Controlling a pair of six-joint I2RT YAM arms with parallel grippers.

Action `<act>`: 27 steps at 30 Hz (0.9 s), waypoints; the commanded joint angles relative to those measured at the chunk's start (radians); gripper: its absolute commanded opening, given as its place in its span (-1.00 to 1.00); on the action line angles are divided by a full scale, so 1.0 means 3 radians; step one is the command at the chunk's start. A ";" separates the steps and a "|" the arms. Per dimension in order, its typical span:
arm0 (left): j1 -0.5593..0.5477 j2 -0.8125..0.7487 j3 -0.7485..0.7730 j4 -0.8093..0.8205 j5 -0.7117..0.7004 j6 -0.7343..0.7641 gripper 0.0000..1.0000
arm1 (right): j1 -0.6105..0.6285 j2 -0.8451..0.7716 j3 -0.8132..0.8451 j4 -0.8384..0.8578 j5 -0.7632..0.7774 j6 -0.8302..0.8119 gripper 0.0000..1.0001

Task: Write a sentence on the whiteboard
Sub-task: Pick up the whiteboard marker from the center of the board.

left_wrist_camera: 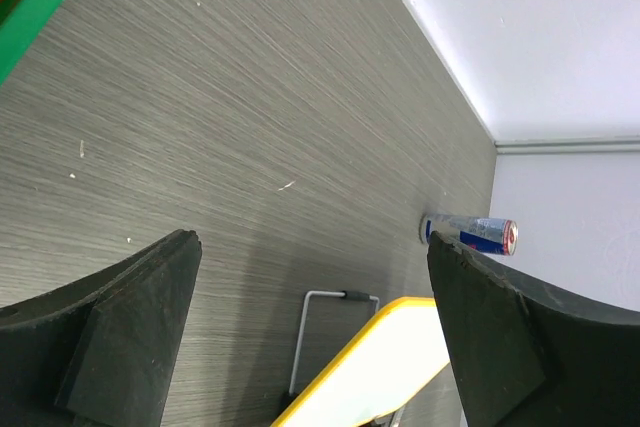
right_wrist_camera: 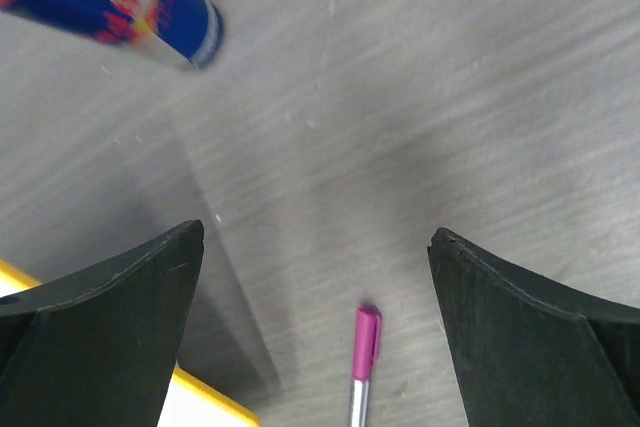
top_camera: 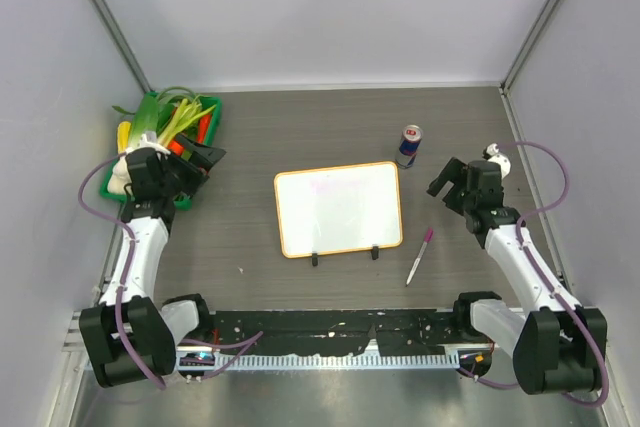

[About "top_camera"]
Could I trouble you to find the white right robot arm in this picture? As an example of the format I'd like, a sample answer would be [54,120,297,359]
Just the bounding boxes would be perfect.
[427,156,608,395]

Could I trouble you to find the large orange carrot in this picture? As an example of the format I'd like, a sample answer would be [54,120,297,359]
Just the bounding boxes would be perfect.
[168,139,185,156]

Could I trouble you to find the white slotted cable duct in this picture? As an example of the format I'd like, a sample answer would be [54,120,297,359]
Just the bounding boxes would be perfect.
[87,352,461,372]

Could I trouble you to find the blue silver energy drink can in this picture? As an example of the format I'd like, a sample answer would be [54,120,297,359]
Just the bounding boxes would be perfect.
[395,125,423,168]

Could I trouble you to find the small red chili pepper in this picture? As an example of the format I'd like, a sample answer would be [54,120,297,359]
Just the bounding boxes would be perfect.
[197,114,212,144]

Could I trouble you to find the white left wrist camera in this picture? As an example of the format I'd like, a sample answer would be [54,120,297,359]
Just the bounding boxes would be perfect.
[125,131,170,155]

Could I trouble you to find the yellow corn cob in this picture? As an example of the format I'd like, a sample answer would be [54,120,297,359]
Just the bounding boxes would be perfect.
[116,121,132,154]

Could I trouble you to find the white green bok choy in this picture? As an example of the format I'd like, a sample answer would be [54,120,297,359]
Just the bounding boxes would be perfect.
[107,94,159,195]

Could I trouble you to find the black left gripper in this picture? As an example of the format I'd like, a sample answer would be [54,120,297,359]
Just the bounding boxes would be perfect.
[158,134,223,199]

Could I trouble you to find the purple capped marker pen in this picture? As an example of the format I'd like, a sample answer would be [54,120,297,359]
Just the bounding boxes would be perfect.
[405,227,434,287]

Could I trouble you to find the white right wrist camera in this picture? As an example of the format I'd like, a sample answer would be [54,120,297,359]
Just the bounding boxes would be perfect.
[482,143,511,179]

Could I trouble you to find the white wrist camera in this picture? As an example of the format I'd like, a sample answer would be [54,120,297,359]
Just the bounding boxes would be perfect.
[125,131,170,155]
[482,143,511,179]

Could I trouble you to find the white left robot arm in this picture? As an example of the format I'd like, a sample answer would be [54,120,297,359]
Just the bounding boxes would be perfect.
[79,132,226,389]

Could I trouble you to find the green spring onion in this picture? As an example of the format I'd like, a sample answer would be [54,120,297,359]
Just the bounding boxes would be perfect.
[154,86,216,147]

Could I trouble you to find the orange framed whiteboard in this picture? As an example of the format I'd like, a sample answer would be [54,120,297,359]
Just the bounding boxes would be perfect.
[273,161,404,259]

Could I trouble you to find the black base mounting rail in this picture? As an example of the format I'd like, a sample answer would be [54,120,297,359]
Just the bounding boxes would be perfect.
[155,307,514,356]

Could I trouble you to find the green plastic vegetable tray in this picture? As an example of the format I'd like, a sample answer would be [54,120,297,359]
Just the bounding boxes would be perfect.
[98,90,224,211]

